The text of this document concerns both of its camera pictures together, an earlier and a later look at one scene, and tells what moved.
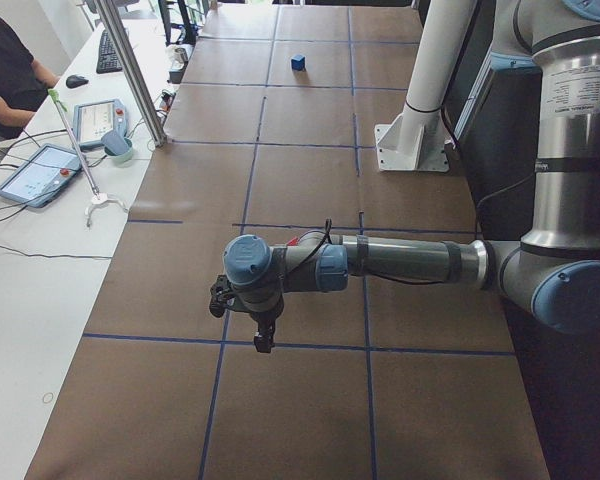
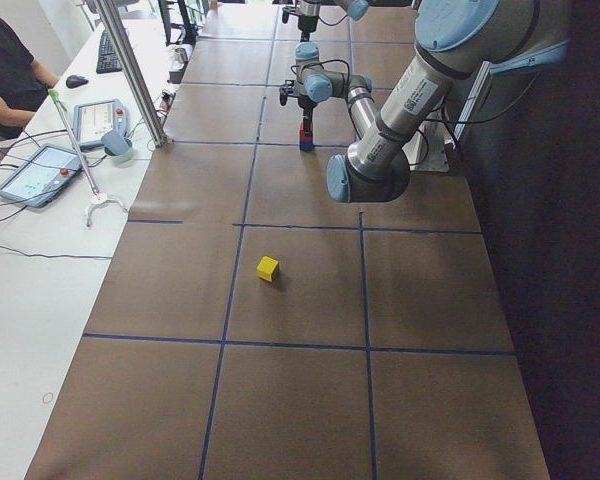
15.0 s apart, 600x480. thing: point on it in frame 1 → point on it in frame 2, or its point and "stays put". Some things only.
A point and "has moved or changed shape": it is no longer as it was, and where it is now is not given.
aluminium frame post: [114, 18] stays put
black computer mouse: [75, 81] stays put
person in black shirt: [13, 84] stays put
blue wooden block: [298, 62] has moved or changed shape
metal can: [182, 55] stays put
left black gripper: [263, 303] → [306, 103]
